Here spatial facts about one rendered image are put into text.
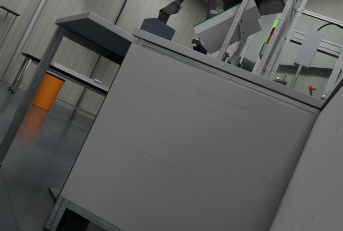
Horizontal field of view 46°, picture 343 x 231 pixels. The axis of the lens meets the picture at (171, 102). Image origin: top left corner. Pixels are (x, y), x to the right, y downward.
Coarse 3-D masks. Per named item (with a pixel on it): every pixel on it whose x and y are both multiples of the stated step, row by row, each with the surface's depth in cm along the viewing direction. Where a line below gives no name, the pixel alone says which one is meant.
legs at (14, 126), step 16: (64, 32) 222; (48, 48) 219; (96, 48) 232; (48, 64) 221; (32, 80) 218; (32, 96) 219; (16, 112) 217; (16, 128) 218; (0, 144) 218; (0, 160) 216
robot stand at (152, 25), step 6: (150, 18) 216; (156, 18) 212; (144, 24) 219; (150, 24) 212; (156, 24) 212; (162, 24) 214; (144, 30) 216; (150, 30) 211; (156, 30) 213; (162, 30) 214; (168, 30) 216; (174, 30) 217; (162, 36) 215; (168, 36) 216
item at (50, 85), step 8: (48, 72) 695; (48, 80) 693; (56, 80) 695; (64, 80) 708; (40, 88) 696; (48, 88) 693; (56, 88) 699; (40, 96) 693; (48, 96) 695; (56, 96) 710; (40, 104) 692; (48, 104) 699
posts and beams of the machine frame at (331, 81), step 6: (342, 48) 284; (342, 54) 284; (342, 60) 283; (336, 66) 283; (336, 72) 282; (330, 78) 283; (336, 78) 282; (330, 84) 283; (324, 90) 282; (330, 90) 281
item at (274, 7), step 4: (280, 0) 183; (284, 0) 187; (256, 4) 187; (260, 4) 187; (264, 4) 187; (268, 4) 187; (272, 4) 187; (276, 4) 187; (280, 4) 187; (284, 4) 187; (224, 8) 193; (228, 8) 192; (260, 8) 191; (264, 8) 191; (268, 8) 191; (272, 8) 191; (276, 8) 191; (280, 8) 191; (260, 12) 195; (264, 12) 195; (268, 12) 195; (272, 12) 195; (276, 12) 195; (280, 12) 195
